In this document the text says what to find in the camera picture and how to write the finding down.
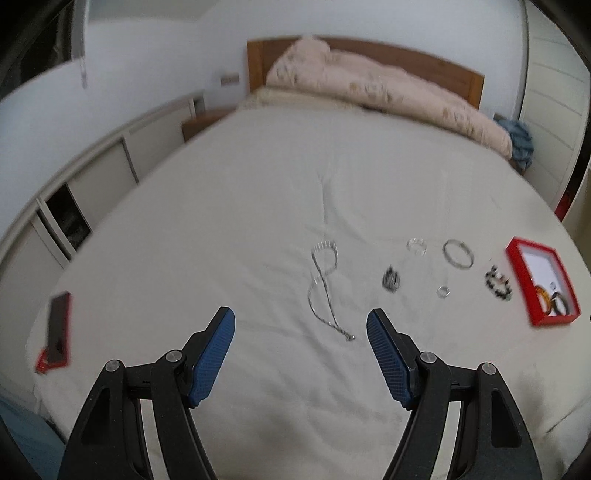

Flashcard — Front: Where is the silver bangle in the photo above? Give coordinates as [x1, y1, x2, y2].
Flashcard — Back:
[442, 239, 475, 269]

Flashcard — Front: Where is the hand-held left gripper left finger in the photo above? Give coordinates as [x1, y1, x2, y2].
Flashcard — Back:
[58, 306, 236, 480]

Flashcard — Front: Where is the black bangle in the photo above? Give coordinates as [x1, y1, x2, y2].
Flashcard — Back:
[549, 293, 576, 317]

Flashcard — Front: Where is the wooden nightstand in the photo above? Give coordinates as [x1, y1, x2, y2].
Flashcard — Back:
[182, 106, 238, 143]

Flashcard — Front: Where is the blue crumpled cloth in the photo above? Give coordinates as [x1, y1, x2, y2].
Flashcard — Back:
[496, 116, 535, 171]

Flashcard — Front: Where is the silver chain necklace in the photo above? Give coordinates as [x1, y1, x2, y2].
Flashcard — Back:
[307, 241, 356, 342]

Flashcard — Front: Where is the red jewelry box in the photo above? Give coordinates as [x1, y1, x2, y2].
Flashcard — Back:
[505, 237, 581, 328]

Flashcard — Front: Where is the wooden headboard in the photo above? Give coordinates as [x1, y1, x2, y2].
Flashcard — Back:
[247, 36, 485, 112]

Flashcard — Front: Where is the white panelled wardrobe door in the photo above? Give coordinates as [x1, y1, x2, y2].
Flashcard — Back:
[517, 18, 591, 217]

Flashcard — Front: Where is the phone in red case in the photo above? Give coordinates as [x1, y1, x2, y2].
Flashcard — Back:
[36, 292, 74, 374]

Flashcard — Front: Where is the low white wall cabinet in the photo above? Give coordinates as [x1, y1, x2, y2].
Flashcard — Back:
[0, 90, 206, 273]

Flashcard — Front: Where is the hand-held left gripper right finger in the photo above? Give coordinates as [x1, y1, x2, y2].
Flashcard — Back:
[366, 308, 543, 480]

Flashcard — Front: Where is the black white beaded bracelet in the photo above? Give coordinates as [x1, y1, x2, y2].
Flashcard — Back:
[484, 264, 514, 301]

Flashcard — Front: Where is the dark window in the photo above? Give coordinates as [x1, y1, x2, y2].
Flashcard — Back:
[0, 0, 88, 93]

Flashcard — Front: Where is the amber bangle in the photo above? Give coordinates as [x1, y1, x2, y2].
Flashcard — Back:
[534, 285, 557, 315]

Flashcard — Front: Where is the bed with white sheet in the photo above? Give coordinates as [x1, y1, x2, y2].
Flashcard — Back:
[28, 90, 591, 480]

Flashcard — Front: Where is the beige floral duvet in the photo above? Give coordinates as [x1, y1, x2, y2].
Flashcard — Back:
[265, 37, 514, 160]

